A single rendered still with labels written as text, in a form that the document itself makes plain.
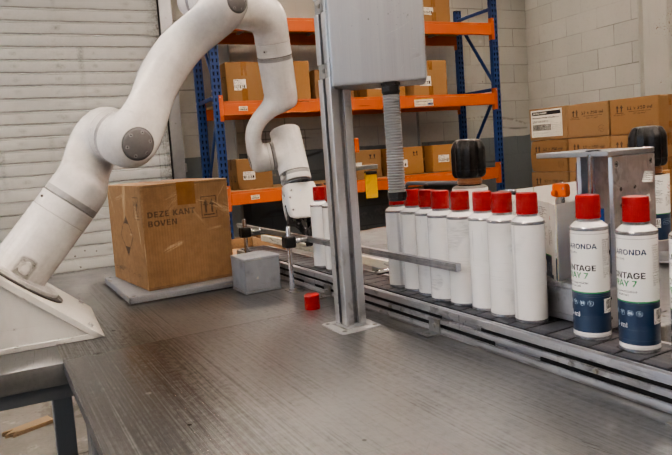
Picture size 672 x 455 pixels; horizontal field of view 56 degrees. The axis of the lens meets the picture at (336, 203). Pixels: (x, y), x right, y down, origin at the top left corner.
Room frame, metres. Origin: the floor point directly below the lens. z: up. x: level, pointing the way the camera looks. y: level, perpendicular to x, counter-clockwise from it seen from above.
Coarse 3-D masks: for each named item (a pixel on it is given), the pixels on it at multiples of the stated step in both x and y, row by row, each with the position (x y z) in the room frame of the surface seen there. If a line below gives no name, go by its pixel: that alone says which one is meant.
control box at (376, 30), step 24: (336, 0) 1.13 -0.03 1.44; (360, 0) 1.13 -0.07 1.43; (384, 0) 1.13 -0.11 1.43; (408, 0) 1.12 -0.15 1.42; (336, 24) 1.13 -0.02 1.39; (360, 24) 1.13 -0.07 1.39; (384, 24) 1.13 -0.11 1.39; (408, 24) 1.12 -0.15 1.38; (336, 48) 1.13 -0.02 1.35; (360, 48) 1.13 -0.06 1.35; (384, 48) 1.13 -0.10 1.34; (408, 48) 1.12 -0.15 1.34; (336, 72) 1.13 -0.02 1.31; (360, 72) 1.13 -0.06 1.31; (384, 72) 1.13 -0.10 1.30; (408, 72) 1.12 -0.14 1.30
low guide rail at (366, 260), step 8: (264, 240) 2.03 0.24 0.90; (272, 240) 1.97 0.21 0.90; (280, 240) 1.92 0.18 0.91; (296, 248) 1.82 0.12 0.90; (304, 248) 1.77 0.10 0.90; (312, 248) 1.73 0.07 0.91; (368, 256) 1.49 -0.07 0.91; (368, 264) 1.48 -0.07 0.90; (376, 264) 1.44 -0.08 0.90; (384, 264) 1.41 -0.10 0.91
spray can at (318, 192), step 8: (320, 192) 1.57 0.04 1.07; (320, 200) 1.57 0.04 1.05; (312, 208) 1.57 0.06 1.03; (320, 208) 1.56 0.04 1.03; (312, 216) 1.57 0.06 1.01; (320, 216) 1.56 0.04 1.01; (312, 224) 1.58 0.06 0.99; (320, 224) 1.56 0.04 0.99; (312, 232) 1.58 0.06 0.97; (320, 232) 1.56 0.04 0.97; (320, 248) 1.56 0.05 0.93; (320, 256) 1.57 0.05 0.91; (320, 264) 1.57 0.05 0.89
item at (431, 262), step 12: (252, 228) 1.89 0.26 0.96; (264, 228) 1.82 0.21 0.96; (312, 240) 1.55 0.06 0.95; (324, 240) 1.49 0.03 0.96; (372, 252) 1.31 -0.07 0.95; (384, 252) 1.27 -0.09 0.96; (396, 252) 1.24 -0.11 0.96; (420, 264) 1.16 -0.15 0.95; (432, 264) 1.13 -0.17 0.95; (444, 264) 1.10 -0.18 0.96; (456, 264) 1.07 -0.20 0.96
